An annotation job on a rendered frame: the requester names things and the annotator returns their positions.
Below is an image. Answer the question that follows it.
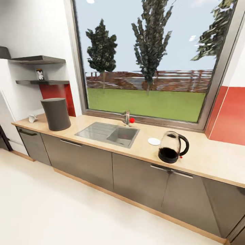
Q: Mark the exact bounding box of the electric kettle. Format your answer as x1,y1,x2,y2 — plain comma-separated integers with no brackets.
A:
158,131,190,164

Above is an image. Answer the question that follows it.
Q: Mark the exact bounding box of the saucer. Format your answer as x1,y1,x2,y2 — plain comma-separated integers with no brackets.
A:
148,138,161,145

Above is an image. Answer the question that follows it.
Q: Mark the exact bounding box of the paper coffee filter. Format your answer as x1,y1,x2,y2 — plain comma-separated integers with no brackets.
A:
29,116,38,123

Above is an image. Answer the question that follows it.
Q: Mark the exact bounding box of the bottle of coffee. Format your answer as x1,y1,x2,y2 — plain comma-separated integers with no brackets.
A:
37,69,46,81

